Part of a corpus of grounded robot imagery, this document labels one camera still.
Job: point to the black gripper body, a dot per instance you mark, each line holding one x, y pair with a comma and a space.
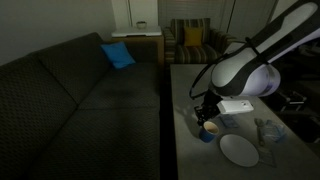
208, 108

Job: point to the blue mug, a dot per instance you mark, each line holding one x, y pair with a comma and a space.
206, 135

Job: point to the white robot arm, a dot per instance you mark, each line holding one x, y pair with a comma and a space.
240, 73

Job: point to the white round plate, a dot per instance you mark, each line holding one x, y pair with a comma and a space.
239, 150

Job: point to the small blue packet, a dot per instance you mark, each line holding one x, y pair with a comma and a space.
229, 121

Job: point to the striped armchair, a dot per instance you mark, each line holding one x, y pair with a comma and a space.
196, 53

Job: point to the clear plastic bag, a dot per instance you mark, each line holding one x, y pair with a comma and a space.
273, 131

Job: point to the clear plastic sheet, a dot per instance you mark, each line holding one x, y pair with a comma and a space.
268, 156

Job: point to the yellow throw pillow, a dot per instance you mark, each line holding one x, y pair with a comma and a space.
193, 36

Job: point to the wooden side table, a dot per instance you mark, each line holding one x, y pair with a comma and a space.
146, 45

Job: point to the white closet door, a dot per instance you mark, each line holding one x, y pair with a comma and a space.
250, 16

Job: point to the grey window blinds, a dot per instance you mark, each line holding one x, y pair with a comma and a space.
193, 8

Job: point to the white flat board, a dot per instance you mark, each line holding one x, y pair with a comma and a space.
136, 32

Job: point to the blue throw pillow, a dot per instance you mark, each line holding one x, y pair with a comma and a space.
118, 55

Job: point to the dark grey fabric sofa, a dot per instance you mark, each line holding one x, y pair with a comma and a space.
66, 110

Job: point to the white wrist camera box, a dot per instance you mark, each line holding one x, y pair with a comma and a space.
235, 106

